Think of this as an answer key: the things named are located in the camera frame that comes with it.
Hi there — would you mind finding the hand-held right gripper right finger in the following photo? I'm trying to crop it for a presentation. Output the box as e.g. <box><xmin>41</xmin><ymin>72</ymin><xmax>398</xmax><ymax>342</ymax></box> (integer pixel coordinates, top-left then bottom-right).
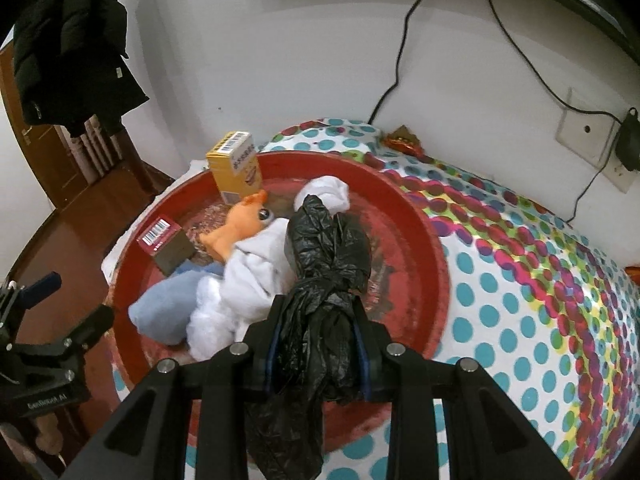
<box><xmin>350</xmin><ymin>304</ymin><xmax>573</xmax><ymax>480</ymax></box>

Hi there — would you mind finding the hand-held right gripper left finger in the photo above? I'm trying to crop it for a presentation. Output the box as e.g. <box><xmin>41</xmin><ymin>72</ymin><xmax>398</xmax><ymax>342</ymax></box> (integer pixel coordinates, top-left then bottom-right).
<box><xmin>75</xmin><ymin>295</ymin><xmax>289</xmax><ymax>480</ymax></box>

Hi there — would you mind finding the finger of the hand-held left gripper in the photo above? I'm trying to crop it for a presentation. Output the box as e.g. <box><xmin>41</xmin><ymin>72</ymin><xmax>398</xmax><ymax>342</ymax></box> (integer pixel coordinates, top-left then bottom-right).
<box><xmin>14</xmin><ymin>303</ymin><xmax>117</xmax><ymax>362</ymax></box>
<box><xmin>0</xmin><ymin>271</ymin><xmax>62</xmax><ymax>350</ymax></box>

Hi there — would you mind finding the white plastic bag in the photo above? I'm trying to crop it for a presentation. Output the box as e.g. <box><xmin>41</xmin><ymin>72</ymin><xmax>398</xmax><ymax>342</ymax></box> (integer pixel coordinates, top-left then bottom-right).
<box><xmin>186</xmin><ymin>280</ymin><xmax>263</xmax><ymax>361</ymax></box>

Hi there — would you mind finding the black plastic bag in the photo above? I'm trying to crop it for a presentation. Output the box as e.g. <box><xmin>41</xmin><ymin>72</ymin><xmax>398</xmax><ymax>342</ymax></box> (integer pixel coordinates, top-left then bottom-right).
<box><xmin>245</xmin><ymin>194</ymin><xmax>373</xmax><ymax>480</ymax></box>

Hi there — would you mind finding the light blue sock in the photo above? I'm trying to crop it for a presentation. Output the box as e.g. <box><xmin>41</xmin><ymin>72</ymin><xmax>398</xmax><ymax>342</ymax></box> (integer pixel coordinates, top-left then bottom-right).
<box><xmin>128</xmin><ymin>270</ymin><xmax>226</xmax><ymax>346</ymax></box>

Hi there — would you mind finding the dark red barcode box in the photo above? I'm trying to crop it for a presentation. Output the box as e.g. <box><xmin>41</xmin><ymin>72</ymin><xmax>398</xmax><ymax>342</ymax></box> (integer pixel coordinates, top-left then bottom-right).
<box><xmin>137</xmin><ymin>216</ymin><xmax>196</xmax><ymax>276</ymax></box>

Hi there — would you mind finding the round red tray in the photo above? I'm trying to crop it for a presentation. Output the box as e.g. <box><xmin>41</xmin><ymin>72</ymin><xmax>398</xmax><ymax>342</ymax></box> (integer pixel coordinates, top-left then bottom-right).
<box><xmin>107</xmin><ymin>150</ymin><xmax>453</xmax><ymax>441</ymax></box>

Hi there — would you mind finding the orange toy figure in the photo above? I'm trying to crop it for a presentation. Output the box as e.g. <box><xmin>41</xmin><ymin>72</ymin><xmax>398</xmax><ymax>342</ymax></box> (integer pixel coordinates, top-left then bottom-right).
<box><xmin>196</xmin><ymin>190</ymin><xmax>275</xmax><ymax>263</ymax></box>

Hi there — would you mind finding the knotted white sock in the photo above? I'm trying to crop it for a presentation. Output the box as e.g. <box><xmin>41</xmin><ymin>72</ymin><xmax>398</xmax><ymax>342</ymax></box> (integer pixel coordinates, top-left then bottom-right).
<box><xmin>295</xmin><ymin>176</ymin><xmax>351</xmax><ymax>221</ymax></box>

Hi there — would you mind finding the yellow box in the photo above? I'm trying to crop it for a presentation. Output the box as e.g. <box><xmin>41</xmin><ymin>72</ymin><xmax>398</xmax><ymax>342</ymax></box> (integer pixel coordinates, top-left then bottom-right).
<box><xmin>206</xmin><ymin>131</ymin><xmax>264</xmax><ymax>206</ymax></box>

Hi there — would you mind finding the person's left hand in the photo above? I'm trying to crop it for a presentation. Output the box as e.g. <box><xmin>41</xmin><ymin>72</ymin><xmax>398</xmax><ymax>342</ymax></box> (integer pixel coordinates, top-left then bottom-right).
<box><xmin>35</xmin><ymin>416</ymin><xmax>65</xmax><ymax>455</ymax></box>

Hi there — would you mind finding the wooden door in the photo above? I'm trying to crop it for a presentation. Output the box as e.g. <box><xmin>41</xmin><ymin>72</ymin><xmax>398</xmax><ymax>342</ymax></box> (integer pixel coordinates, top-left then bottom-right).
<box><xmin>0</xmin><ymin>45</ymin><xmax>76</xmax><ymax>211</ymax></box>

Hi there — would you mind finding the wooden chair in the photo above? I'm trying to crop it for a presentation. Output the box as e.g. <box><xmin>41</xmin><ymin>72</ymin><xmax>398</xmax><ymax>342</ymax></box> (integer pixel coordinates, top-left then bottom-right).
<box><xmin>52</xmin><ymin>115</ymin><xmax>176</xmax><ymax>211</ymax></box>

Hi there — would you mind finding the polka dot tablecloth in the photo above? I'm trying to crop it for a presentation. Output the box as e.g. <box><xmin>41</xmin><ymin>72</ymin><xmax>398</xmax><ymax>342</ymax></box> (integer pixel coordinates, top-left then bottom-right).
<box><xmin>102</xmin><ymin>117</ymin><xmax>640</xmax><ymax>480</ymax></box>

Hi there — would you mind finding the black jacket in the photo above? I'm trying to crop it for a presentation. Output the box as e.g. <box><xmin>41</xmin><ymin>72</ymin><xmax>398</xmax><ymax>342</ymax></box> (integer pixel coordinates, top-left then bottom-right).
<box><xmin>11</xmin><ymin>0</ymin><xmax>151</xmax><ymax>137</ymax></box>

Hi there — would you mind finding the red snack wrapper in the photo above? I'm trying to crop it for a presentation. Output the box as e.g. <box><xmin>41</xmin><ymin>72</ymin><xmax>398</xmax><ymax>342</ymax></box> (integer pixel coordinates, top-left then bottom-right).
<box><xmin>384</xmin><ymin>127</ymin><xmax>426</xmax><ymax>153</ymax></box>

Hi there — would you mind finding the black power adapter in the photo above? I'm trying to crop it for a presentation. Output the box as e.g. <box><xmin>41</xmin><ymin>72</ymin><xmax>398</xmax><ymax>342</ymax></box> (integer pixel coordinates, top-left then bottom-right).
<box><xmin>615</xmin><ymin>107</ymin><xmax>640</xmax><ymax>173</ymax></box>

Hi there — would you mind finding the black adapter output cable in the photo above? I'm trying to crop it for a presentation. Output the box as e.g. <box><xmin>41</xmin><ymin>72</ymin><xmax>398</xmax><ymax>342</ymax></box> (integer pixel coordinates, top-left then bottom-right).
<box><xmin>571</xmin><ymin>157</ymin><xmax>621</xmax><ymax>223</ymax></box>

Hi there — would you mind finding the black television cable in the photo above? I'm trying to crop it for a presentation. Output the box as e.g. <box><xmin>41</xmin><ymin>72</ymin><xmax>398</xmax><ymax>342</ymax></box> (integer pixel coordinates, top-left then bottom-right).
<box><xmin>369</xmin><ymin>0</ymin><xmax>441</xmax><ymax>125</ymax></box>

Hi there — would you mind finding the white single wall socket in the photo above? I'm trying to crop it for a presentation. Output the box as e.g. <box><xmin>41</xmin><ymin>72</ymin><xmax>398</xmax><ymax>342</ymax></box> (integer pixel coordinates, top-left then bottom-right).
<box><xmin>556</xmin><ymin>87</ymin><xmax>621</xmax><ymax>168</ymax></box>

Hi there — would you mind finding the black adapter input cable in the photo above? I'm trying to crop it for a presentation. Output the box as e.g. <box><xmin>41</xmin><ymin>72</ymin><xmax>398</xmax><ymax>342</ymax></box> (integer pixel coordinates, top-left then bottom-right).
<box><xmin>480</xmin><ymin>0</ymin><xmax>626</xmax><ymax>126</ymax></box>

